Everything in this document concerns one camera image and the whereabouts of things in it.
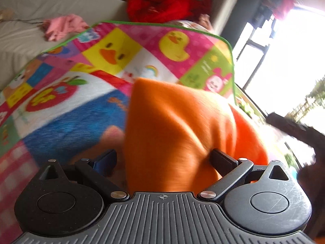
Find orange pumpkin costume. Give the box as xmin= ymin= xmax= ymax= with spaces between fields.
xmin=123 ymin=77 xmax=270 ymax=193

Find hanging clothes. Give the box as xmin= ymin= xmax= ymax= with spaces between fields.
xmin=256 ymin=0 xmax=296 ymax=29

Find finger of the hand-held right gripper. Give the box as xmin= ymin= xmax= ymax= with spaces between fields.
xmin=266 ymin=112 xmax=305 ymax=139

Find person's right hand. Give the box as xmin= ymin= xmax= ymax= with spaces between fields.
xmin=297 ymin=154 xmax=325 ymax=224

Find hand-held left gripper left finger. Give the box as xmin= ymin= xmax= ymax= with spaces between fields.
xmin=38 ymin=149 xmax=130 ymax=203

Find brown plush toy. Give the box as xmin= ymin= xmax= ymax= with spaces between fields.
xmin=0 ymin=9 xmax=15 ymax=22

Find black window frame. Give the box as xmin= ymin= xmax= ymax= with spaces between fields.
xmin=233 ymin=20 xmax=325 ymax=123

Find colourful printed blanket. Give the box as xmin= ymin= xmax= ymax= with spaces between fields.
xmin=0 ymin=20 xmax=282 ymax=235

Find grey covered sofa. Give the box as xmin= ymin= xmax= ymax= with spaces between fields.
xmin=0 ymin=0 xmax=129 ymax=90

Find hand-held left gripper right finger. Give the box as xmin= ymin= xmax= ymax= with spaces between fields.
xmin=197 ymin=148 xmax=293 ymax=204

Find small pink cloth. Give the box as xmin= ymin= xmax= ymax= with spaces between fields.
xmin=199 ymin=14 xmax=213 ymax=29

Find red garment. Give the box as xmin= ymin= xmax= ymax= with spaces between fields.
xmin=127 ymin=0 xmax=213 ymax=24

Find pink garment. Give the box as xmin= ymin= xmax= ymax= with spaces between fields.
xmin=42 ymin=15 xmax=90 ymax=42

